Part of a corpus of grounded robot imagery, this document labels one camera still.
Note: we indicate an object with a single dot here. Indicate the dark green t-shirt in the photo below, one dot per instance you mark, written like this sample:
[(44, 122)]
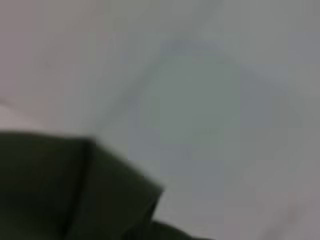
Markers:
[(62, 187)]

